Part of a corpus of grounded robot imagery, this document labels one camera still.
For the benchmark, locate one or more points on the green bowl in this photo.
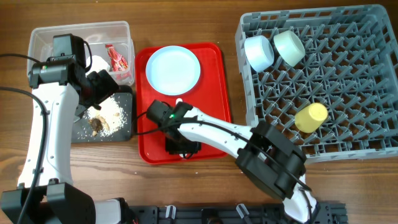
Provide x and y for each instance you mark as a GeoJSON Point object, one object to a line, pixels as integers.
{"type": "Point", "coordinates": [289, 47]}

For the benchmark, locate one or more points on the red plastic tray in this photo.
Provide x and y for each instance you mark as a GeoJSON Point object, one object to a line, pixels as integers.
{"type": "Point", "coordinates": [210, 95]}

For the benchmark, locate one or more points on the clear plastic bin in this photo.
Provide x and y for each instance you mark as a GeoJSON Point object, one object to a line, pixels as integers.
{"type": "Point", "coordinates": [97, 35]}

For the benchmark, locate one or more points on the light blue bowl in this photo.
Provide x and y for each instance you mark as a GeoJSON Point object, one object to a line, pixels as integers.
{"type": "Point", "coordinates": [259, 52]}

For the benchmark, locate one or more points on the rice and food scraps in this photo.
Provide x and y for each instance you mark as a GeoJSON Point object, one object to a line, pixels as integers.
{"type": "Point", "coordinates": [108, 120]}

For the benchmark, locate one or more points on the crumpled white tissue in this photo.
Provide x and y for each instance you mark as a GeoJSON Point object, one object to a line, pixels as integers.
{"type": "Point", "coordinates": [98, 64]}

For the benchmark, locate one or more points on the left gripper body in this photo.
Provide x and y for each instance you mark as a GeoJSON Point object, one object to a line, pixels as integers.
{"type": "Point", "coordinates": [99, 89]}

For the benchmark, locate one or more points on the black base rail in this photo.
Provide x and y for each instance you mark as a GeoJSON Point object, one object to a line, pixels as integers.
{"type": "Point", "coordinates": [325, 213]}

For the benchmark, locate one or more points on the black tray bin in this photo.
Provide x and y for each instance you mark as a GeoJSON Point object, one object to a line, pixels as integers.
{"type": "Point", "coordinates": [81, 131]}

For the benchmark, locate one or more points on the light blue plate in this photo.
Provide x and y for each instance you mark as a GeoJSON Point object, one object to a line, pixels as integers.
{"type": "Point", "coordinates": [173, 70]}

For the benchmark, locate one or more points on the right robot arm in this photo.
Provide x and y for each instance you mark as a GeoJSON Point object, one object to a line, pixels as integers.
{"type": "Point", "coordinates": [265, 156]}

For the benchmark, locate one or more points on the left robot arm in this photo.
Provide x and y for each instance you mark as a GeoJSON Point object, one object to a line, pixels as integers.
{"type": "Point", "coordinates": [62, 88]}

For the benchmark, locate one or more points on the red snack wrapper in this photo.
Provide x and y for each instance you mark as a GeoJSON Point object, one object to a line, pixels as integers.
{"type": "Point", "coordinates": [118, 63]}

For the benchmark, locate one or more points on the yellow cup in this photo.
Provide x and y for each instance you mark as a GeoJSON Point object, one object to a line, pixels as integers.
{"type": "Point", "coordinates": [311, 117]}

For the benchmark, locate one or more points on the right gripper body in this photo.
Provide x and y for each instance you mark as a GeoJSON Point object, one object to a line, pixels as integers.
{"type": "Point", "coordinates": [183, 146]}

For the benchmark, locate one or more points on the grey dishwasher rack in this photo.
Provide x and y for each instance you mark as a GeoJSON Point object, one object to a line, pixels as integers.
{"type": "Point", "coordinates": [350, 66]}

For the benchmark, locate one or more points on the pink plastic fork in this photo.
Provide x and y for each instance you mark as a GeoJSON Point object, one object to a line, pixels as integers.
{"type": "Point", "coordinates": [178, 100]}

